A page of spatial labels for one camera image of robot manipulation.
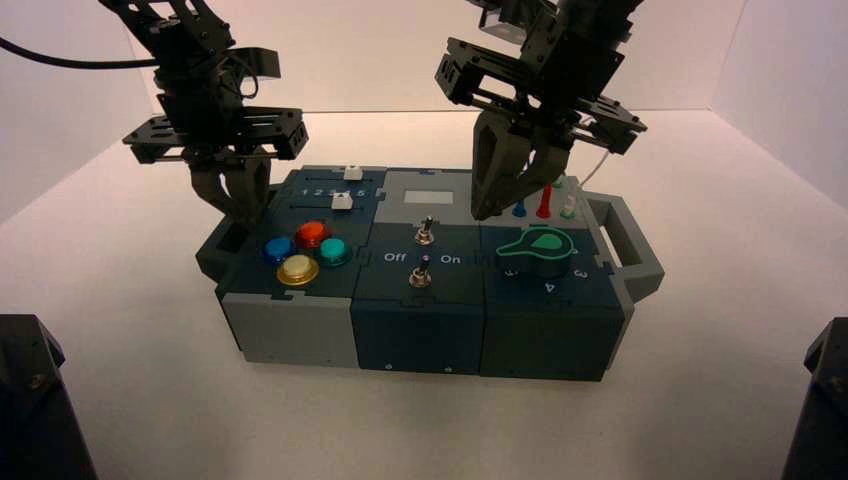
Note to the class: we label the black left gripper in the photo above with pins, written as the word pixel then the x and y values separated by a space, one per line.
pixel 199 129

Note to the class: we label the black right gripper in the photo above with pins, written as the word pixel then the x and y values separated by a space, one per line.
pixel 570 79

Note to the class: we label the blue round push button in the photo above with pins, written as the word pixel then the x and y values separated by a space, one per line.
pixel 278 250

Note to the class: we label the green black rotary knob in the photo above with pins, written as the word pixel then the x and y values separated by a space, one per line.
pixel 540 255

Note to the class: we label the red round push button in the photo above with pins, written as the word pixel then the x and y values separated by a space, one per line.
pixel 312 234

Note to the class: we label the yellow round push button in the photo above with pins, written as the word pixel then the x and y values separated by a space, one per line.
pixel 297 269

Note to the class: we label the white slider knob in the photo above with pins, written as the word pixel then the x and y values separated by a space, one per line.
pixel 353 172
pixel 342 201

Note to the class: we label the green round push button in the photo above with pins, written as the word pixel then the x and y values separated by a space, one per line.
pixel 333 252

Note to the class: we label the dark teal grey control box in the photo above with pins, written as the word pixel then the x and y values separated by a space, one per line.
pixel 411 331

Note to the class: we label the metal toggle switch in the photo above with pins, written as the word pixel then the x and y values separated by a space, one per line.
pixel 424 233
pixel 419 277

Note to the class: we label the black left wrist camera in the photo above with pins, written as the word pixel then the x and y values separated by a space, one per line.
pixel 262 63

